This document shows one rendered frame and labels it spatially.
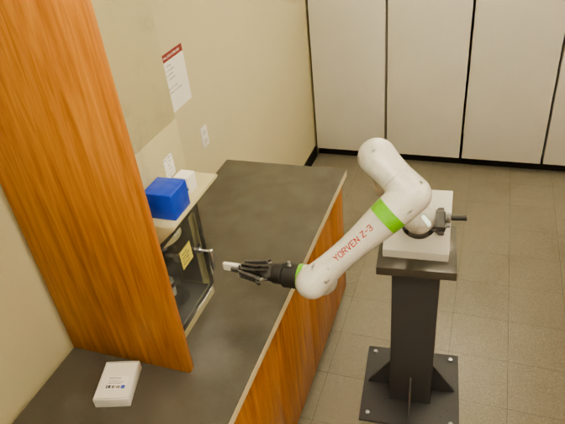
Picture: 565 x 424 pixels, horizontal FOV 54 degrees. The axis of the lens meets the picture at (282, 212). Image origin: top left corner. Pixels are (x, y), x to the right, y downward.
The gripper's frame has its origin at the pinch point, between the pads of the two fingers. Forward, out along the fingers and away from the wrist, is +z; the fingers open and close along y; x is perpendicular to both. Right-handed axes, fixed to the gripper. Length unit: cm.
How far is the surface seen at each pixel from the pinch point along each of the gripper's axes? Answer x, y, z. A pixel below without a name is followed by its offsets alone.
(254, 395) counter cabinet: 38.5, 25.0, -13.4
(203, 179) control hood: -37.0, 0.0, 4.7
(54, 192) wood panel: -51, 36, 33
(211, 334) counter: 20.3, 16.0, 4.8
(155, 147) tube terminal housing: -54, 10, 13
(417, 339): 66, -43, -64
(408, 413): 109, -34, -62
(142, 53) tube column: -82, 6, 13
